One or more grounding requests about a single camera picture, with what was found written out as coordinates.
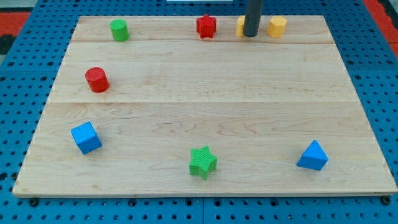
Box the yellow block behind rod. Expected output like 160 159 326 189
236 16 245 37

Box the blue cube block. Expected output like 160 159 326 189
70 121 102 154

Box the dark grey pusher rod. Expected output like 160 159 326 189
243 0 264 37

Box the yellow hexagon block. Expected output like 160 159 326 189
267 16 287 38

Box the green star block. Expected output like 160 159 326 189
189 146 218 180

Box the green cylinder block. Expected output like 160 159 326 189
109 19 129 42

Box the red star block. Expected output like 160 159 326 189
196 14 217 39

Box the blue triangle block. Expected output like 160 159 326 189
296 140 329 170

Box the light wooden board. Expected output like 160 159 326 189
12 16 397 198

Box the red cylinder block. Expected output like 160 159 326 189
85 67 109 93

